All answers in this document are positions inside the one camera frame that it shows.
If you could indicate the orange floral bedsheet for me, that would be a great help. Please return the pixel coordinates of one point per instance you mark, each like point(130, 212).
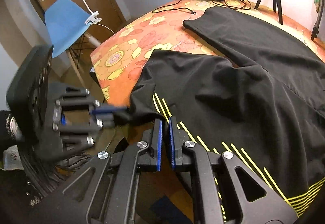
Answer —
point(119, 61)

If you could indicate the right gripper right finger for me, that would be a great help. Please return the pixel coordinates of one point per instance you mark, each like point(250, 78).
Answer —
point(224, 189)

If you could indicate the blue plastic chair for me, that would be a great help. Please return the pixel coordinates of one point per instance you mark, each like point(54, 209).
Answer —
point(65, 22)

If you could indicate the black shorts with yellow stripes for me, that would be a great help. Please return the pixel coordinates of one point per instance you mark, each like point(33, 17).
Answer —
point(262, 98)

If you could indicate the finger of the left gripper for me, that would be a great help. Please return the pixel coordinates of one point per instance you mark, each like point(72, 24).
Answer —
point(119, 119)
point(109, 110)

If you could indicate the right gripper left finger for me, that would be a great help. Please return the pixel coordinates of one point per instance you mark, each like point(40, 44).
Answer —
point(104, 190)

